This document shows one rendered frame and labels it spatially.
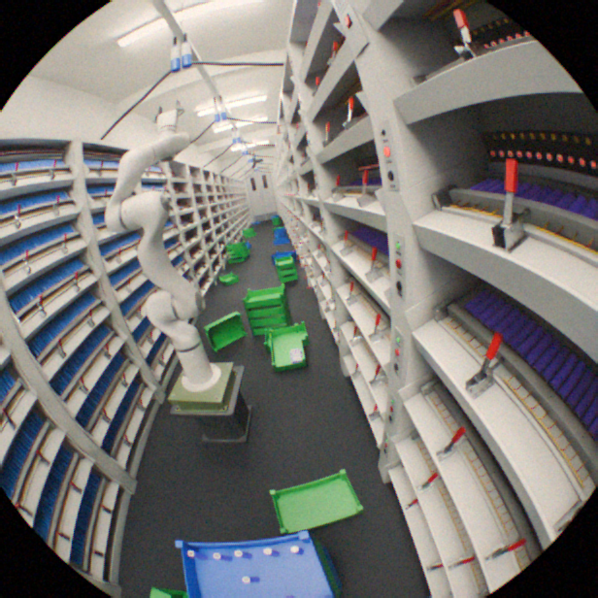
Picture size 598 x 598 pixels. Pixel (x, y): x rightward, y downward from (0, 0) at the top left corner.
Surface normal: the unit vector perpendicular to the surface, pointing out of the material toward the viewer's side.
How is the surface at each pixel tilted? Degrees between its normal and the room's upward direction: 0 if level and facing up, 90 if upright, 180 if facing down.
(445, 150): 90
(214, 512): 0
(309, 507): 0
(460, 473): 20
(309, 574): 0
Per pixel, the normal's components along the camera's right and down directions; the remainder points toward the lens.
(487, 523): -0.50, -0.77
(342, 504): -0.17, -0.89
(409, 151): 0.11, 0.40
